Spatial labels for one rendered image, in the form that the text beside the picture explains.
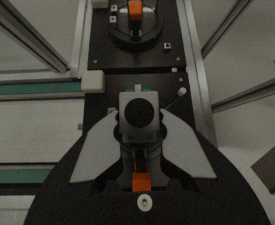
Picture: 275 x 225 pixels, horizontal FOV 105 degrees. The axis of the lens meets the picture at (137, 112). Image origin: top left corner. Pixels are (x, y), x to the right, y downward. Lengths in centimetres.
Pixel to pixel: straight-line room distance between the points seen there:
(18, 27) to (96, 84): 13
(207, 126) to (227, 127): 16
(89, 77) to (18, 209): 30
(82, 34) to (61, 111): 22
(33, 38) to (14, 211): 33
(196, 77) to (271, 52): 40
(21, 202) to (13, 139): 16
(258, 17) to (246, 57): 21
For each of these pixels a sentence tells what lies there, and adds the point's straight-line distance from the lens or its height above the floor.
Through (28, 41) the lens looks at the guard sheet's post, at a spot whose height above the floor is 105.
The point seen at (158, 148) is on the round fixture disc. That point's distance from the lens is 21.
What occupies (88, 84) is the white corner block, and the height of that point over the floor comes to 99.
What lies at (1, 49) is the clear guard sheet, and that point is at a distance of 36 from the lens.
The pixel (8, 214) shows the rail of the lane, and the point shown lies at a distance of 38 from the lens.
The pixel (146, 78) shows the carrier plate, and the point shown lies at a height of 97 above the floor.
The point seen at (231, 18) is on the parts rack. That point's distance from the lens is 34.
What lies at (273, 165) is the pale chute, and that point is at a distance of 27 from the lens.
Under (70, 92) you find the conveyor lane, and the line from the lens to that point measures 33.
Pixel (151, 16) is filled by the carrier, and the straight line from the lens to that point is 36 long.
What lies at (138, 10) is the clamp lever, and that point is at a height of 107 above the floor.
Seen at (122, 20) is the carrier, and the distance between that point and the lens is 35.
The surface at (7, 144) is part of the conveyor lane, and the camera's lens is 44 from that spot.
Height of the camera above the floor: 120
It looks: 78 degrees down
